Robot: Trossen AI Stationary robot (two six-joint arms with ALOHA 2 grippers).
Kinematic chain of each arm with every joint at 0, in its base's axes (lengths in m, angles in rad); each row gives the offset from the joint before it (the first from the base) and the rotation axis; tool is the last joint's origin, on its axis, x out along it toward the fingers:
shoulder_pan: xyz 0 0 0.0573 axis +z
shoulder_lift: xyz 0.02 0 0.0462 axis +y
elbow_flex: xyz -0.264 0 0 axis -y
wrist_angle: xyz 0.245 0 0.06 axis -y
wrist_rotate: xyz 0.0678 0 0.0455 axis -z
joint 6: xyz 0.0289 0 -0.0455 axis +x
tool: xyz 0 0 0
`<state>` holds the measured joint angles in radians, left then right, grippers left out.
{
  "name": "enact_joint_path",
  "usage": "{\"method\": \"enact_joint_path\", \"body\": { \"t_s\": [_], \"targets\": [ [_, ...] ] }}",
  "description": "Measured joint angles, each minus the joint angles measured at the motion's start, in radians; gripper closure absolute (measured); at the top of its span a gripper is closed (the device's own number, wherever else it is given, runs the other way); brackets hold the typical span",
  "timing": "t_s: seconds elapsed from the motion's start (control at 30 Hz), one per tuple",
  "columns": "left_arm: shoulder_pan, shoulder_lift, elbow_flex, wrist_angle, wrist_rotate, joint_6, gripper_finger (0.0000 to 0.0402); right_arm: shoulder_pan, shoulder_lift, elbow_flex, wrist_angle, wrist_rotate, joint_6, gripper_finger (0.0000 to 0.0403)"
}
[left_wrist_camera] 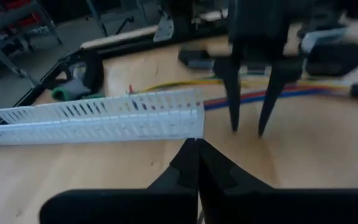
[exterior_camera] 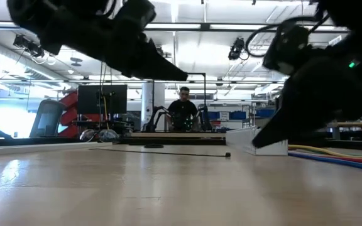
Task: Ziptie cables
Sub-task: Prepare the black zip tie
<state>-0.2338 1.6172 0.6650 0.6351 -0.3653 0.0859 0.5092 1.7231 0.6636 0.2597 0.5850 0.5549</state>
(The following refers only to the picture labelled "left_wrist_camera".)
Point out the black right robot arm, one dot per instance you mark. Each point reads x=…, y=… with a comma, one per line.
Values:
x=182, y=15

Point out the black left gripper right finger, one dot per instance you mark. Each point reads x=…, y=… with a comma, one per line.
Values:
x=275, y=208

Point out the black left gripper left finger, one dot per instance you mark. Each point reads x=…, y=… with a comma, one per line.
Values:
x=135, y=208

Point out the grey glove with green cuff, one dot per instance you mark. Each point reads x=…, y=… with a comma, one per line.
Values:
x=73, y=88

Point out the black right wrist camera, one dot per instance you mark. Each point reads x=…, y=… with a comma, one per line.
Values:
x=334, y=60

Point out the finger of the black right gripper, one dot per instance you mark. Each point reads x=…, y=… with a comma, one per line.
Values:
x=233, y=84
x=275, y=81

